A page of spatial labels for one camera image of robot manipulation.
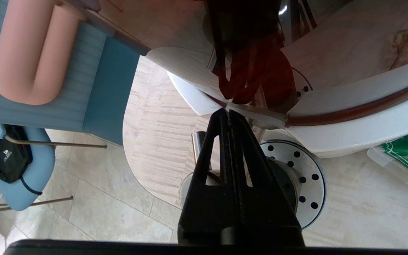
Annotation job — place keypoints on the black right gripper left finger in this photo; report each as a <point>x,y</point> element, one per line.
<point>211,209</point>

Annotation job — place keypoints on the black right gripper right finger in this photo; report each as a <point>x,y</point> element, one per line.
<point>264,209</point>

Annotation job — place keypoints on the black plastic cup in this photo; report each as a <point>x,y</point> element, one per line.
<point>283,184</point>

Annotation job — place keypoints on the round perforated drip tray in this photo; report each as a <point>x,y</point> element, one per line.
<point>310,166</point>

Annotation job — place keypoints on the large dark tea dispenser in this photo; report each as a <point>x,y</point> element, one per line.
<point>349,134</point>

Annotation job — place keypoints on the teal bench sofa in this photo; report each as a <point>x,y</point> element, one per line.
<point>94,88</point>

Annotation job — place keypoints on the light blue chair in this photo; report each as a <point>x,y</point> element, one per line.
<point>30,170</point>

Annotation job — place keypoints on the black bag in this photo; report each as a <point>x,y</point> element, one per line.
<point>5,159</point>

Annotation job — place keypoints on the pink bolster cushion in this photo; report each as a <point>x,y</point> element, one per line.
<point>30,53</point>

